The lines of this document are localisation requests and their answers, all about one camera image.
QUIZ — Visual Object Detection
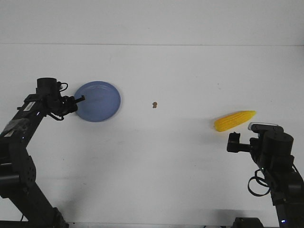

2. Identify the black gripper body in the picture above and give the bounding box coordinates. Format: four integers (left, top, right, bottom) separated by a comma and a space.
48, 96, 78, 116
227, 138, 261, 153

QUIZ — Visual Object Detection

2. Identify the blue round plate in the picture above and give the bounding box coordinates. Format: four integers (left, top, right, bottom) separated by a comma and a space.
74, 81, 121, 122

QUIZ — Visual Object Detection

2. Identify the yellow corn cob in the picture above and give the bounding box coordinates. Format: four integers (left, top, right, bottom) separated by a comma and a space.
214, 110, 257, 132

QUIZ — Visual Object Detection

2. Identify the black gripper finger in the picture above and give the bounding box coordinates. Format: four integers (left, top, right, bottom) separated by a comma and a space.
73, 95, 85, 103
228, 132, 240, 143

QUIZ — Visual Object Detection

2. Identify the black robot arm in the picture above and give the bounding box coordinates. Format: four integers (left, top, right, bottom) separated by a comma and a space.
0, 77, 85, 228
227, 131, 304, 228

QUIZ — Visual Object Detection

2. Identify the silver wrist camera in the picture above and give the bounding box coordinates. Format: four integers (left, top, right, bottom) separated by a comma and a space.
248, 122, 284, 133

